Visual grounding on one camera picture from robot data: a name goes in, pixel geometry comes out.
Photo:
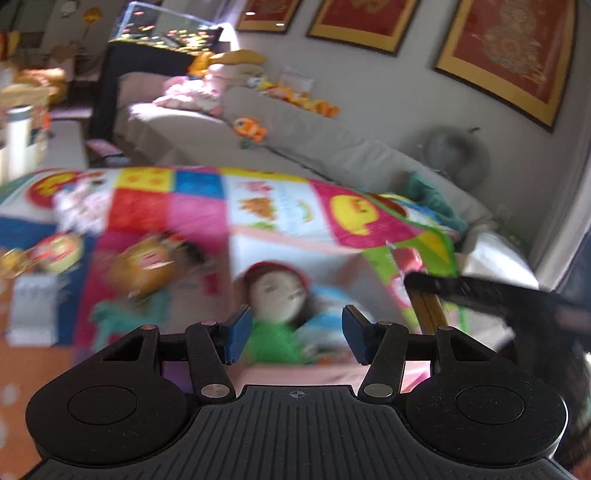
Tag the colourful cartoon play mat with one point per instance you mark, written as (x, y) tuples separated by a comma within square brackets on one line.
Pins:
[(198, 217)]

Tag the pink clothes pile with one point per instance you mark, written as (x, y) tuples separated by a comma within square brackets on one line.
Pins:
[(189, 94)]

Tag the black tank cabinet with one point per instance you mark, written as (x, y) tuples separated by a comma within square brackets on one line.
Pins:
[(111, 92)]

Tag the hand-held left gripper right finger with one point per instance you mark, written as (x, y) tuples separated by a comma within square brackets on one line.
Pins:
[(355, 334)]

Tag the orange yellow plush toy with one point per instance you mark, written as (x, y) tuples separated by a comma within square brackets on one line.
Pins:
[(201, 64)]

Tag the pink pillow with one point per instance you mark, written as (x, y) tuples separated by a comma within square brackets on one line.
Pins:
[(233, 74)]

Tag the bagged bread bun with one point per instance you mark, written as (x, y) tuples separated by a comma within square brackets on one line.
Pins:
[(143, 267)]

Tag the yellow duck plush toy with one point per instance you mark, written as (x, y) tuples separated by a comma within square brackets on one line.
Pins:
[(274, 87)]

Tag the medium red framed picture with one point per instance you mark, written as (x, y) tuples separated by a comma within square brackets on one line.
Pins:
[(364, 21)]

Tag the small red framed picture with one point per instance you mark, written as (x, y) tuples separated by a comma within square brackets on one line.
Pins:
[(268, 14)]

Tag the teal cloth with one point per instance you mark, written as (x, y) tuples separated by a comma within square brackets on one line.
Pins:
[(434, 198)]

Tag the brown plush bear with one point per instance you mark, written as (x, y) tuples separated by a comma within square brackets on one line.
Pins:
[(41, 83)]

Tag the cloth doll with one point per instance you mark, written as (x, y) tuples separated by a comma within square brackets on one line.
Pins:
[(272, 295)]

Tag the large red framed picture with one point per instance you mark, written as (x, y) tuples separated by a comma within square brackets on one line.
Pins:
[(503, 50)]

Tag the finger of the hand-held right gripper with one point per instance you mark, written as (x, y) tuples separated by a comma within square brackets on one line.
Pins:
[(471, 288)]

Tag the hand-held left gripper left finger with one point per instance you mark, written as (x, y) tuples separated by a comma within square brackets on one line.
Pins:
[(238, 334)]

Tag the blue cloth toy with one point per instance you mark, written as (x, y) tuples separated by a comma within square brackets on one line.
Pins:
[(330, 300)]

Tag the orange clownfish plush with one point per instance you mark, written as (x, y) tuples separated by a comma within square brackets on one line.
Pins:
[(249, 128)]

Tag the glass fish tank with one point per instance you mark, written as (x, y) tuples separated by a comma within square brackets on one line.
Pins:
[(157, 27)]

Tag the red yellow round toy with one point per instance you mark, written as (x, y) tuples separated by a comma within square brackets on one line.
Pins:
[(55, 254)]

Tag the beige sofa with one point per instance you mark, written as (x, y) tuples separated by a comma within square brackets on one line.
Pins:
[(300, 134)]

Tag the white packet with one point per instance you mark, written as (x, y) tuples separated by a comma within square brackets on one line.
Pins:
[(32, 304)]

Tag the yellow pillow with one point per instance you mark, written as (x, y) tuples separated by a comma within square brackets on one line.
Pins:
[(240, 57)]

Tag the yellow wall ornament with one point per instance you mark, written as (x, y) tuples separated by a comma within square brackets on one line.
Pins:
[(91, 14)]

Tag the white thermos bottle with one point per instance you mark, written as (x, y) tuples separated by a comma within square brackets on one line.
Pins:
[(21, 138)]

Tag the green cloth toy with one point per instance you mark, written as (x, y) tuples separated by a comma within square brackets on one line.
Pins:
[(129, 314)]

